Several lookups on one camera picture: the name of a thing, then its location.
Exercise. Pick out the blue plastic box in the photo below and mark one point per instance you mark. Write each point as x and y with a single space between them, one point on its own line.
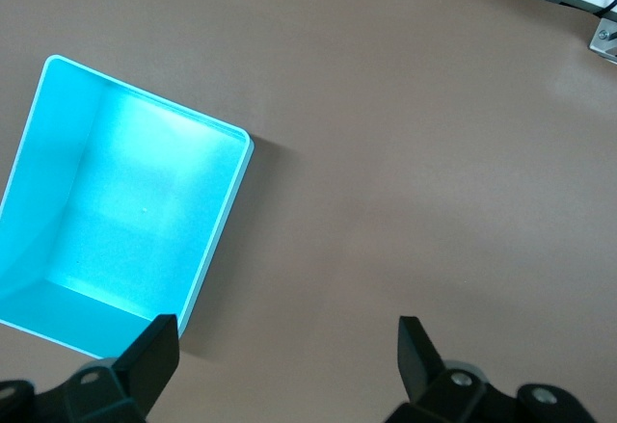
120 201

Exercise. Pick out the metal table edge bracket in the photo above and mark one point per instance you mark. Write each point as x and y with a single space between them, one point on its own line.
602 37

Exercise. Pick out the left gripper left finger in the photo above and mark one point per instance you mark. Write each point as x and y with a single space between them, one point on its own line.
144 365

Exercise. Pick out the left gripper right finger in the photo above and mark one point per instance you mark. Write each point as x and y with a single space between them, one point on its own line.
419 360

